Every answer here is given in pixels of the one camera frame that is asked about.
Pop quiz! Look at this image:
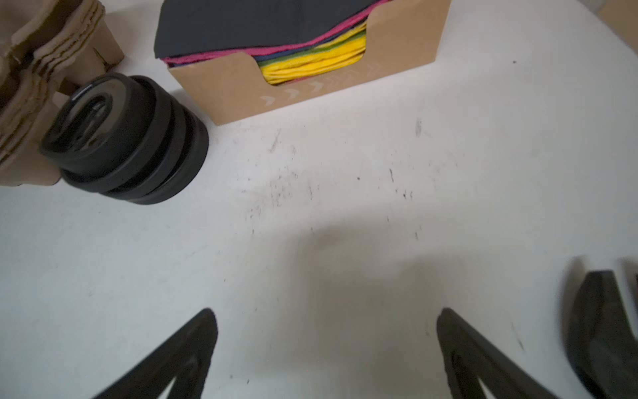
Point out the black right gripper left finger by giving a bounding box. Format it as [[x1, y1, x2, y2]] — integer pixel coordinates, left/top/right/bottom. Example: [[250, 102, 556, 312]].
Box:
[[97, 309, 219, 398]]

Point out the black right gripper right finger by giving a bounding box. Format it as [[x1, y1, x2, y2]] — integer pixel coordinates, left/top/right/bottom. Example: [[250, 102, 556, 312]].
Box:
[[436, 308, 556, 398]]

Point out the black adjustable wrench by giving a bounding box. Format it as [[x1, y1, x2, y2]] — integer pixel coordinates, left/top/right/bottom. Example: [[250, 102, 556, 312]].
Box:
[[566, 271, 637, 398]]

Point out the stack of black cup lids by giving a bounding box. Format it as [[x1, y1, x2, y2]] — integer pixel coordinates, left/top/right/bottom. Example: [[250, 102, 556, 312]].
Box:
[[40, 73, 209, 205]]

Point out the cardboard napkin box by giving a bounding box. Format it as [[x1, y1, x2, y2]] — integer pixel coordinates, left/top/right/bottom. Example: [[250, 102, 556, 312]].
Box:
[[167, 0, 453, 126]]

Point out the stack of coloured napkins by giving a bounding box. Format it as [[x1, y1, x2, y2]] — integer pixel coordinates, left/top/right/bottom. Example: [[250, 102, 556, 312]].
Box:
[[154, 0, 381, 85]]

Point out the stack of pulp cup carriers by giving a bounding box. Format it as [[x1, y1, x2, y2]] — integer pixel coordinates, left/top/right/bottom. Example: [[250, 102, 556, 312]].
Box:
[[1, 0, 125, 187]]

